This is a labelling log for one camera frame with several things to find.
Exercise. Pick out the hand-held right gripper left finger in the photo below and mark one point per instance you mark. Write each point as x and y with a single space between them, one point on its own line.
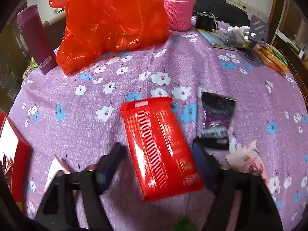
112 160

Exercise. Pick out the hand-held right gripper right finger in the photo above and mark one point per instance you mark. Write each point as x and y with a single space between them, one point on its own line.
202 163

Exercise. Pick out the red snack packet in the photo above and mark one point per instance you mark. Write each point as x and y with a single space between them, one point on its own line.
158 149

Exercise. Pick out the red box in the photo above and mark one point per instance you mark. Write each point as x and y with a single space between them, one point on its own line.
20 163

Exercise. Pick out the purple floral cloth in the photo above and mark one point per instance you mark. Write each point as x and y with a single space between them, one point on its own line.
84 125

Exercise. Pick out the pink snack packet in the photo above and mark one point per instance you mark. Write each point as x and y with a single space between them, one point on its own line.
247 158

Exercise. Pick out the black purple snack packet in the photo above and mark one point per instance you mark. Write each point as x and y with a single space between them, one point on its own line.
216 115

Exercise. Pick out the white snack packet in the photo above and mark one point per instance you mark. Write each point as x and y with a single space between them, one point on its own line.
54 170

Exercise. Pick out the green leafy item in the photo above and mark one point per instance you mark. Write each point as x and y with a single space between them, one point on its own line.
184 223

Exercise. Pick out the orange snack box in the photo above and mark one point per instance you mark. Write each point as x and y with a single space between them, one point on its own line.
269 60

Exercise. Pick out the green cloth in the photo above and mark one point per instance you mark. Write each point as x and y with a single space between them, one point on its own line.
33 63

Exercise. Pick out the blue booklet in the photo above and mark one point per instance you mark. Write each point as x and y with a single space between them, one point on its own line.
209 38

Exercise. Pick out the clear plastic bag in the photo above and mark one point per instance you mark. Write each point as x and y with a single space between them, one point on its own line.
229 38

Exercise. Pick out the green striped snack box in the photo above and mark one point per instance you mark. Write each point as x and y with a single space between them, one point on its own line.
279 56

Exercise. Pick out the white plush toy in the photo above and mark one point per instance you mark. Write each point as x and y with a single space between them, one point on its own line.
240 30

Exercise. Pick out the red plastic bag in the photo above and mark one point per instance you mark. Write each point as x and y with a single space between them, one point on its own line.
108 21

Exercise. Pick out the purple bottle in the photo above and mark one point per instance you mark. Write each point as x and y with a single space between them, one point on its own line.
36 38

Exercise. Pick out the grey phone stand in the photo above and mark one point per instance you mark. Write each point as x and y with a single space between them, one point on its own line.
258 27

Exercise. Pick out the pink bottle with knitted sleeve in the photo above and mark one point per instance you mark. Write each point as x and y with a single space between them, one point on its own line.
179 12

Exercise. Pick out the black sofa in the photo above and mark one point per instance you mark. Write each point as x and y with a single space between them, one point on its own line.
223 8

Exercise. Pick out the wooden cabinet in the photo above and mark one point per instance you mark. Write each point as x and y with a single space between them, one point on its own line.
291 21

